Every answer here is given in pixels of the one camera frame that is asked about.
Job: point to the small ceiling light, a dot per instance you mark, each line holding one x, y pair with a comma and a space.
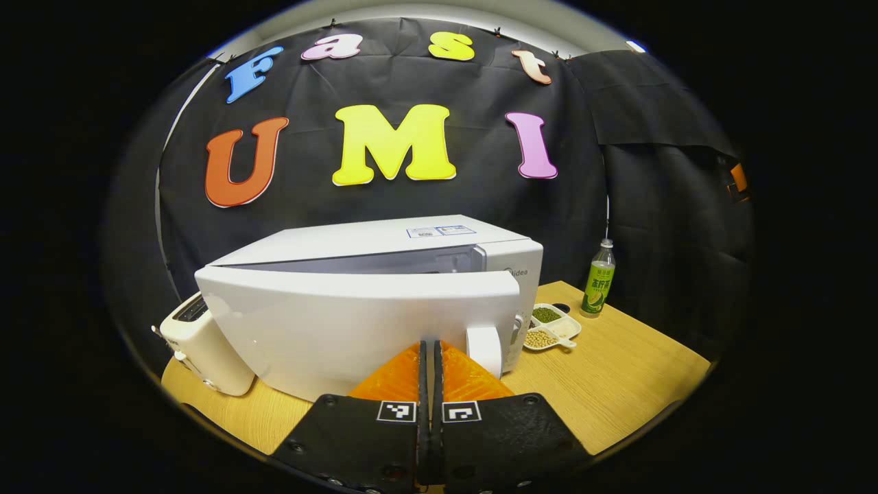
636, 46

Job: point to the white microwave oven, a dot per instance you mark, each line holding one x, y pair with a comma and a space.
343, 315

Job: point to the green drink bottle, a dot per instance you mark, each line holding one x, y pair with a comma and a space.
598, 288

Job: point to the white toaster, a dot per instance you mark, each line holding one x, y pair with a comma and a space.
206, 350

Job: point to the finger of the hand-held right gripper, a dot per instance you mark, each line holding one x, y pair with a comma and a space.
738, 177

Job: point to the white divided bean dish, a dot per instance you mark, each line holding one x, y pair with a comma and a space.
547, 315

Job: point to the black backdrop cloth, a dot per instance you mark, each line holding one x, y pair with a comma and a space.
480, 206

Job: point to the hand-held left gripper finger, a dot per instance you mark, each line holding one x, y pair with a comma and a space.
437, 439
423, 439

